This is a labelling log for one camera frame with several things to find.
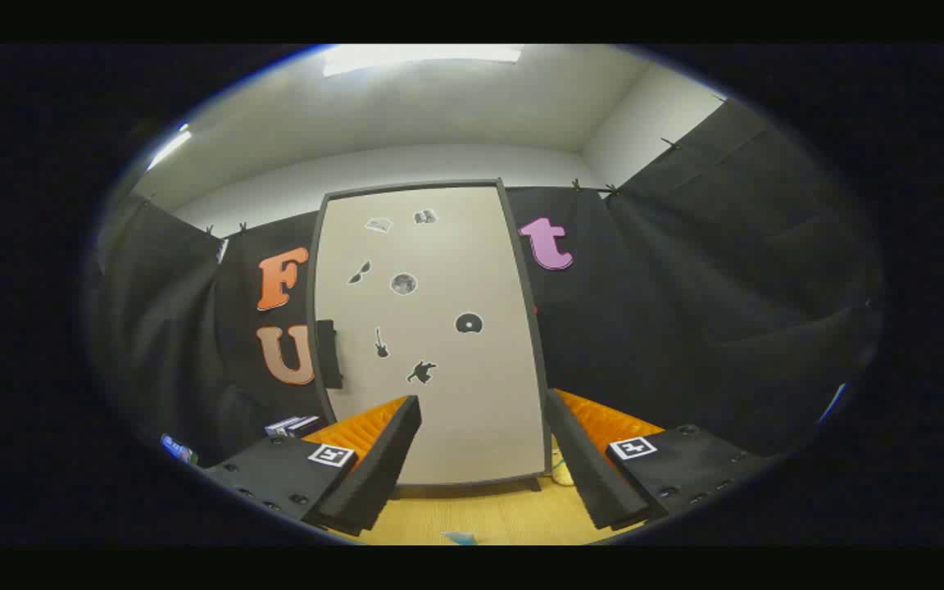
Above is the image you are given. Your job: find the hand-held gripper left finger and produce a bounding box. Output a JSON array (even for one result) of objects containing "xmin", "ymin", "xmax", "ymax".
[{"xmin": 202, "ymin": 395, "xmax": 423, "ymax": 538}]

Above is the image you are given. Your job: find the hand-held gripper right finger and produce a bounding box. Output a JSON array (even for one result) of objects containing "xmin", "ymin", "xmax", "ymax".
[{"xmin": 545, "ymin": 388, "xmax": 776, "ymax": 532}]

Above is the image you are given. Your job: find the grey cabinet door with handle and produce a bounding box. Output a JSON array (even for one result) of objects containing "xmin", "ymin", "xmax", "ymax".
[{"xmin": 314, "ymin": 185, "xmax": 547, "ymax": 486}]

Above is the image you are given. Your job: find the dark grey cabinet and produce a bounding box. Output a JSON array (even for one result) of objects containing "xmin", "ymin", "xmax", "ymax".
[{"xmin": 306, "ymin": 178, "xmax": 555, "ymax": 499}]

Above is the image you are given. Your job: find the smartphone with lit screen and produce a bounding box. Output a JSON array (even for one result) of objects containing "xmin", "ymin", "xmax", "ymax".
[{"xmin": 162, "ymin": 434, "xmax": 198, "ymax": 465}]

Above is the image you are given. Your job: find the black backdrop cloth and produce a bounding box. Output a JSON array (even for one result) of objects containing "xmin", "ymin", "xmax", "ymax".
[{"xmin": 91, "ymin": 98, "xmax": 887, "ymax": 468}]

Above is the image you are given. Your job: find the small ceiling light panel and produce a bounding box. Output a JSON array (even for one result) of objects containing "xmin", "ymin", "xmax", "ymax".
[{"xmin": 147, "ymin": 123, "xmax": 193, "ymax": 171}]

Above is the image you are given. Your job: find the large ceiling light panel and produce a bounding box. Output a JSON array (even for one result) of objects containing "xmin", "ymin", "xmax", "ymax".
[{"xmin": 323, "ymin": 45, "xmax": 524, "ymax": 78}]

